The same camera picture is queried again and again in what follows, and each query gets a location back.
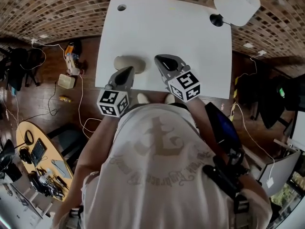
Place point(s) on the black office chair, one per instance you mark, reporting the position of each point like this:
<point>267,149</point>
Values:
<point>16,65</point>
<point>274,108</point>

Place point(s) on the grey folded cloth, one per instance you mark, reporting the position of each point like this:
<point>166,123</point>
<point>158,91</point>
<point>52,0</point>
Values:
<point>60,169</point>

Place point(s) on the black headset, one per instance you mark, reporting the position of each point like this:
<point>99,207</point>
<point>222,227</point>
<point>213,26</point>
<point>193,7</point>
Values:
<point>25,155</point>

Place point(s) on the white low cabinet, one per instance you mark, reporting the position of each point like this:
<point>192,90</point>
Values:
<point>281,173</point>

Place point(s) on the white side table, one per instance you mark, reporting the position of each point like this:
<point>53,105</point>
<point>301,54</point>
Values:
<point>16,206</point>

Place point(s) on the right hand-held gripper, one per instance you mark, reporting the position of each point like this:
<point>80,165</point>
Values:
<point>184,86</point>

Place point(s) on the black cone desk lamp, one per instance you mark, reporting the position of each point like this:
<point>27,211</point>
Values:
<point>6,151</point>

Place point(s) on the person's right forearm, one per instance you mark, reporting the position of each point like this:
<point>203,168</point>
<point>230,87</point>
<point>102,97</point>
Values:
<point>196,105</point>

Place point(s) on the person's beige shoe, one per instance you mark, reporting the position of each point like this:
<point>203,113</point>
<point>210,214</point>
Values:
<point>170,98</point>
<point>143,98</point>

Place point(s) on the person's left forearm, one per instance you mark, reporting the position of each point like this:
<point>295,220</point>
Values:
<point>95,147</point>

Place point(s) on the white shade desk lamp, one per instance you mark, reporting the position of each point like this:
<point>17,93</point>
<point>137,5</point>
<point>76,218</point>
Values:
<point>236,1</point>

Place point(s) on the small white bottle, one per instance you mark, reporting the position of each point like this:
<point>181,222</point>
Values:
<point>44,178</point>

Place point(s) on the white power adapter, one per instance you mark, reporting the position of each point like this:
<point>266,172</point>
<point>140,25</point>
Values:
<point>270,183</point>

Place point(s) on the round wooden table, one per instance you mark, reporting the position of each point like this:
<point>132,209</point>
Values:
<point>57,151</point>

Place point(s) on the white plugged charger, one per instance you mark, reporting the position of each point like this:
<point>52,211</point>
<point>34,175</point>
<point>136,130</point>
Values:
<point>34,41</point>
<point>262,53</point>

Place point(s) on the beige box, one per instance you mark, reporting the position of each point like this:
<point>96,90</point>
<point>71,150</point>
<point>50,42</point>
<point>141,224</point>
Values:
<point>66,81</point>

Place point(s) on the pile of black gear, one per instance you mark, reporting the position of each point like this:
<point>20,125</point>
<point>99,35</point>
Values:
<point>51,187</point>

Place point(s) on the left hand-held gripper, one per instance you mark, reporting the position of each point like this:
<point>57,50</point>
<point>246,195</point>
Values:
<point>113,102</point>

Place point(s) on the white wall socket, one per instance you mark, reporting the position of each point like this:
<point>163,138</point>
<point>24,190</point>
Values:
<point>43,36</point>
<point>248,45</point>

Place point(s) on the black keyboard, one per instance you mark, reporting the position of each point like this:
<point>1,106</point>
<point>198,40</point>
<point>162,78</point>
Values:
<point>38,151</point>

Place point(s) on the person's white printed shirt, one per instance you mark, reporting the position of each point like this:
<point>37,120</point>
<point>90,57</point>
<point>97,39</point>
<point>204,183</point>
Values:
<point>155,175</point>

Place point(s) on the yellow bottle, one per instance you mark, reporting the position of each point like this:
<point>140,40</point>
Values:
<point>65,99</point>

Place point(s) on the white rectangular table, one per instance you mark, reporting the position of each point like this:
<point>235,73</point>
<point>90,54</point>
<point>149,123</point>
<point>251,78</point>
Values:
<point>166,32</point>

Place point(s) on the black armless chair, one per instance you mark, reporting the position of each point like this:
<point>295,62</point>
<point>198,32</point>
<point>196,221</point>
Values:
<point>69,139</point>

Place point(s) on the black shiny pouch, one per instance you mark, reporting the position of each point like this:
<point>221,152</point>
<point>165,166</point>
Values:
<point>221,125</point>

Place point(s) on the orange snack bag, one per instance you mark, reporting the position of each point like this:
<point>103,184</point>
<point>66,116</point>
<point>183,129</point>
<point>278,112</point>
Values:
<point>69,49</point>

